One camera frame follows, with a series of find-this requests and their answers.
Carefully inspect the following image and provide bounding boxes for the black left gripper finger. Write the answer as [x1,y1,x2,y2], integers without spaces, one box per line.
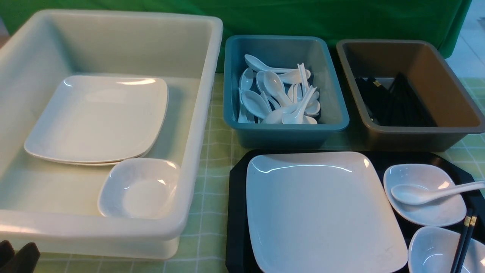
[0,240,15,267]

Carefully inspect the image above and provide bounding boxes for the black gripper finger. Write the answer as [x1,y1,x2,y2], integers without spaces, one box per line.
[0,242,41,273]

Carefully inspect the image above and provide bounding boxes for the large white square plate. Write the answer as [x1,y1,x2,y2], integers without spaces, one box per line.
[246,152,408,273]

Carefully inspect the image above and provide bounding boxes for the white ceramic soup spoon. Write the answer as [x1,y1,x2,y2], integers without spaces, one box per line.
[391,181,485,206]

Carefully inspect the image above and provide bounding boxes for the white square bowl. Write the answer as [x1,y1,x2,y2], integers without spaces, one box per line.
[97,158,180,220]
[383,164,467,227]

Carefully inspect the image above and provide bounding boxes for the black chopstick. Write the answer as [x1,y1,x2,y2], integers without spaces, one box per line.
[450,215,471,273]
[454,214,477,273]

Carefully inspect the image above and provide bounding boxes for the bottom white plate in tub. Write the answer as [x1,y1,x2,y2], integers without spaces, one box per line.
[24,146,152,166]

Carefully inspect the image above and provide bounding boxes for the white plate in tub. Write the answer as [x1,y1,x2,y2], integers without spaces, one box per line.
[24,146,152,166]
[24,75,169,164]

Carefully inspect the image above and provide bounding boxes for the top white plate in tub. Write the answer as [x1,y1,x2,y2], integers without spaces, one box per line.
[24,75,169,164]

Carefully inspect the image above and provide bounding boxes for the white square bowl in tub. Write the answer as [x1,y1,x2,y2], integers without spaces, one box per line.
[97,158,180,220]

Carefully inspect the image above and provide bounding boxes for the large white plastic tub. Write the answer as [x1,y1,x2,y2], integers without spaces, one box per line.
[0,9,224,260]

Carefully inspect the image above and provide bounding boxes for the green checkered tablecloth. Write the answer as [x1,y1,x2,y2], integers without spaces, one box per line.
[34,74,484,273]

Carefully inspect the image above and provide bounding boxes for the white spoon left of pile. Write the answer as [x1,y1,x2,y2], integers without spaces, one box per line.
[241,90,271,119]

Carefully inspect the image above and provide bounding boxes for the white spoon of pile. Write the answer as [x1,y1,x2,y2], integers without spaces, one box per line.
[282,85,317,124]
[244,54,294,74]
[241,90,271,119]
[263,71,293,107]

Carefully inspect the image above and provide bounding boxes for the white spoon top of pile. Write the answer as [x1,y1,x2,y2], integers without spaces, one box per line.
[244,54,294,74]

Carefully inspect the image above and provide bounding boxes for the white spoon centre of pile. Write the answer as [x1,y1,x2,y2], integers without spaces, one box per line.
[263,71,293,107]

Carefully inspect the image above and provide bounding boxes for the white spoon front of pile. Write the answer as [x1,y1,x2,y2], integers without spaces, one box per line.
[282,85,317,124]

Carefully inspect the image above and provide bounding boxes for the teal plastic bin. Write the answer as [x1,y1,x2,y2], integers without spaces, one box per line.
[223,35,349,149]

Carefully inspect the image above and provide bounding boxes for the pile of black chopsticks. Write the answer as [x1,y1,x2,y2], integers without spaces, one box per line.
[355,72,438,127]

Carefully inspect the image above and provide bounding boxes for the brown plastic bin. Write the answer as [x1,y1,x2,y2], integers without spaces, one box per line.
[336,39,484,152]

